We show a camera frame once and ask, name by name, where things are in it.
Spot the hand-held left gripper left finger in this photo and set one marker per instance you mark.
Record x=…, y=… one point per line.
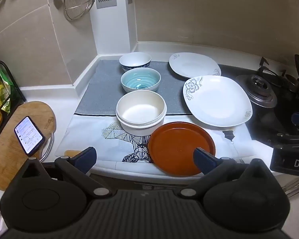
x=86, y=160

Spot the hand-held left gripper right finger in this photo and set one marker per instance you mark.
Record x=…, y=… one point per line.
x=203, y=160

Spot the brown round plate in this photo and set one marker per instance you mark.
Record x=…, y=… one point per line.
x=177, y=147

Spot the white plate large flower print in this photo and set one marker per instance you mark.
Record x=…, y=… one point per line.
x=218, y=102

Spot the cream bowl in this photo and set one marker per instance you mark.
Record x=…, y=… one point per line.
x=140, y=109

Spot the white plate small flower print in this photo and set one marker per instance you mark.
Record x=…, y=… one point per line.
x=193, y=64

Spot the teal ribbed bowl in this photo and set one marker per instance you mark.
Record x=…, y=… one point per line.
x=140, y=81

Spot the white bowl blue patterned band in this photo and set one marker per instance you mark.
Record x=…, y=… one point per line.
x=135, y=60

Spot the small wooden block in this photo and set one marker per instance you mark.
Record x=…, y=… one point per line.
x=73, y=153

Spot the white cloth black geometric print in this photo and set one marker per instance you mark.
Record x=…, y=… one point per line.
x=89, y=134

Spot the black gas stove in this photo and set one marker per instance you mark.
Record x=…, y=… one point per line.
x=266, y=124

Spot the metal stove burner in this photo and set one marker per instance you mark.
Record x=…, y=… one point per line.
x=259, y=89

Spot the black pan support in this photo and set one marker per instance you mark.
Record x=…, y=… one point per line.
x=270, y=68

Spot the smartphone in blue case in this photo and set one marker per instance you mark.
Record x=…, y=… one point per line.
x=28, y=134

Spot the wooden cutting board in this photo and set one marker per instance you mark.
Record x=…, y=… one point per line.
x=5, y=159

